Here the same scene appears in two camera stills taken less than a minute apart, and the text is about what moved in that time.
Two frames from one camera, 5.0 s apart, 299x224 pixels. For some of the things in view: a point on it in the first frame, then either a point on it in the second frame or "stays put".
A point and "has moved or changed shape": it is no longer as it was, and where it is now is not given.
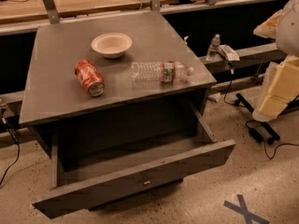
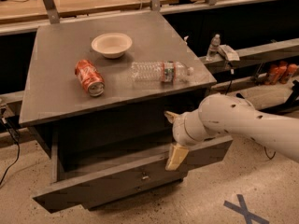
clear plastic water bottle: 163,72 stays put
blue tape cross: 249,217 stays put
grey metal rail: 249,56 stays put
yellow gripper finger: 268,28 to 170,116
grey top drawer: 109,161 has moved or changed shape
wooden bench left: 25,2 stays put
